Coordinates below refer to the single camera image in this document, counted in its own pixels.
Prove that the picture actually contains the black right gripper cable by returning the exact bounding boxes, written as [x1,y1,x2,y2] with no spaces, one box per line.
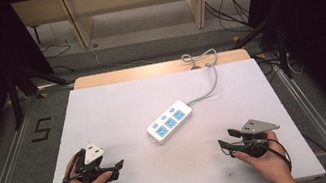
[262,135,294,176]

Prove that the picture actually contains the white power strip blue sockets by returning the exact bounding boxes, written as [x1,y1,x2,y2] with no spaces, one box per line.
[141,97,199,148]

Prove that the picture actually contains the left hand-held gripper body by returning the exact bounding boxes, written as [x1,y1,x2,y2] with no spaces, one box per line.
[70,136,124,183]

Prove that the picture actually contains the white floor cable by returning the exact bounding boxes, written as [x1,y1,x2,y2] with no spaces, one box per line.
[87,34,154,75]

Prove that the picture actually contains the grey power strip cable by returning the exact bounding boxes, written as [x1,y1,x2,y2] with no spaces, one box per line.
[178,47,226,107]

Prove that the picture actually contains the bundle of black floor cables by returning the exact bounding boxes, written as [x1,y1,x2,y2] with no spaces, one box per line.
[203,0,255,39]

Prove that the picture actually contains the black metal stand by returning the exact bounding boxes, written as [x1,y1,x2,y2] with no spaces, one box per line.
[2,56,79,132]
[226,11,296,88]

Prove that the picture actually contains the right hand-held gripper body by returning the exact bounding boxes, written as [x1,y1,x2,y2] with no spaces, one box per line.
[232,114,285,161]

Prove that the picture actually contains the person's right hand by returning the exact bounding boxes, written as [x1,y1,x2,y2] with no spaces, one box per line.
[229,128,296,183]

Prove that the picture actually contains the thin black floor cable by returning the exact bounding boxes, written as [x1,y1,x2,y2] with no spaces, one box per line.
[40,40,76,78]

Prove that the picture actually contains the white table cover board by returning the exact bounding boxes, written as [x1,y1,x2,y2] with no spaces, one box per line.
[23,48,326,183]

